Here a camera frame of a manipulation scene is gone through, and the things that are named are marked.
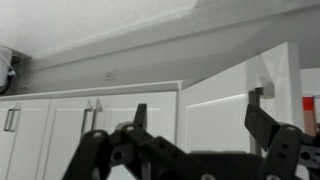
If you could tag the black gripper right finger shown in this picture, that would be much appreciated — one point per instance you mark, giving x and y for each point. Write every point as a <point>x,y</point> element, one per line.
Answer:
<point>286,146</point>

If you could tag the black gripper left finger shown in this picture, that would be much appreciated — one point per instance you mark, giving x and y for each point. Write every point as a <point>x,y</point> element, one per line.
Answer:
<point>146,157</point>

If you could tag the white cupboard door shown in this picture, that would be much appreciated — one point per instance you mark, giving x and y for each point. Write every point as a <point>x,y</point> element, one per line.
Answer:
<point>22,125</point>
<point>71,118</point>
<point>212,112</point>

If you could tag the white wall outlet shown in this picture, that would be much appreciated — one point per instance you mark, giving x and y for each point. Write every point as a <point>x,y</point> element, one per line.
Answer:
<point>109,75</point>

